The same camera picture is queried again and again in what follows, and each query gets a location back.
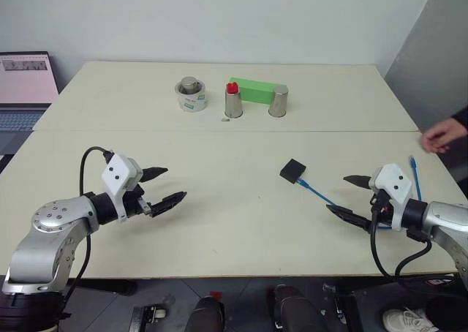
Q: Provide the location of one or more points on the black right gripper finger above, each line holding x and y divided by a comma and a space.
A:
360, 181
349, 216

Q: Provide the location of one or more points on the person's bare hand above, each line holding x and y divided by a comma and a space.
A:
440, 136

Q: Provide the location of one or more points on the open laptop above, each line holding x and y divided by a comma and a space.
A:
23, 87

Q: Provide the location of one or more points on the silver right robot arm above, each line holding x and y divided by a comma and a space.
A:
444, 218

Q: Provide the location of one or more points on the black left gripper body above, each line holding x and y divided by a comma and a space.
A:
134, 202

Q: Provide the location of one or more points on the metal cylinder weight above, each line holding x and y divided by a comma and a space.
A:
190, 85

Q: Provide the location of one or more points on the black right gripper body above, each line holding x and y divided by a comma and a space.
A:
383, 209

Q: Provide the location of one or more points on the steel cup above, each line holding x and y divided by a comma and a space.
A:
278, 101
234, 105

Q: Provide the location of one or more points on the dark sleeved forearm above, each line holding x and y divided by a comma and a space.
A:
461, 118

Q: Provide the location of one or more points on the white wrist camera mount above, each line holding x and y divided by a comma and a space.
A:
118, 173
393, 184

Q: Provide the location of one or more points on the dark rounded shape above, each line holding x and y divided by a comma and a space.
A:
206, 315
294, 310

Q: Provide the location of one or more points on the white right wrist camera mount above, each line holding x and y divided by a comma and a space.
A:
393, 184

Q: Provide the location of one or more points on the black table leg bar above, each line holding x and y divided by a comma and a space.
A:
106, 286

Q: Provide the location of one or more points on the black caster wheel base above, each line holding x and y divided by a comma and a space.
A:
150, 317

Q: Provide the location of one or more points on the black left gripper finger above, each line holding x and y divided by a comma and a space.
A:
155, 172
170, 201

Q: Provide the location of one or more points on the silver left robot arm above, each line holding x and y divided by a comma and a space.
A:
47, 233

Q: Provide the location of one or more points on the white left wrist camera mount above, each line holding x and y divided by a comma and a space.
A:
118, 173

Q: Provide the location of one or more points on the small red object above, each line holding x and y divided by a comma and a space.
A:
232, 88

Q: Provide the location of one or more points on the white sneaker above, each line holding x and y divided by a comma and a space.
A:
406, 319

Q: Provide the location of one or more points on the green box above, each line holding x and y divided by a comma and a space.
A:
256, 90

